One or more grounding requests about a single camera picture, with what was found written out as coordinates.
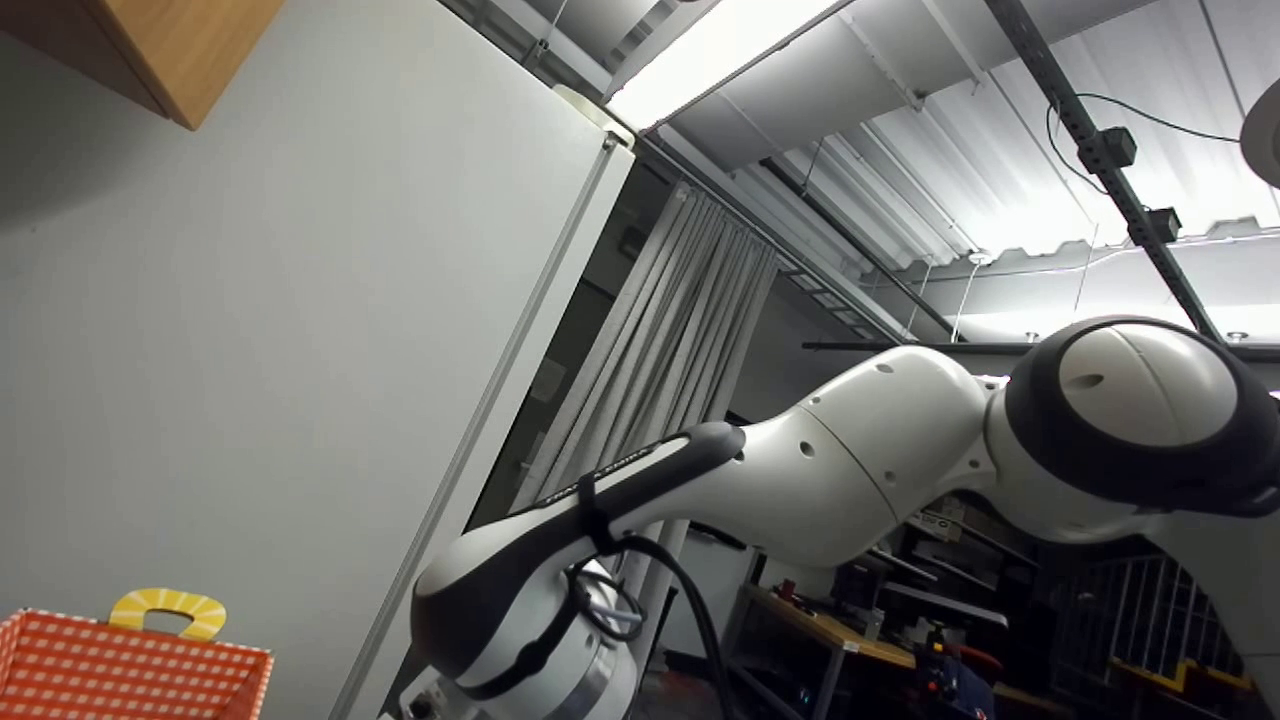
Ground grey curtain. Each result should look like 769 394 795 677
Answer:
513 185 795 720

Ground long ceiling light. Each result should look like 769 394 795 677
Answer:
605 0 855 136

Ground wooden workbench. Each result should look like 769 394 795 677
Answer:
744 585 937 720

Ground metal storage rack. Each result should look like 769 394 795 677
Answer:
853 495 1071 671

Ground black overhead pole with clamps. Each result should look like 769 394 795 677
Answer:
986 0 1223 343

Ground yellow black striped steps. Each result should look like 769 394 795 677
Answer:
1104 652 1280 720

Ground round grey lamp shade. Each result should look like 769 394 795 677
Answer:
1236 78 1280 194

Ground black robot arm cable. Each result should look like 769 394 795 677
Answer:
566 474 744 720

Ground wooden wall cabinet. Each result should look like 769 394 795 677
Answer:
0 0 290 134

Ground thin black overhead cable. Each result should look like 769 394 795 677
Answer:
1044 90 1252 176

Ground red checked basket yellow handles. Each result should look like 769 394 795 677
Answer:
0 587 280 720

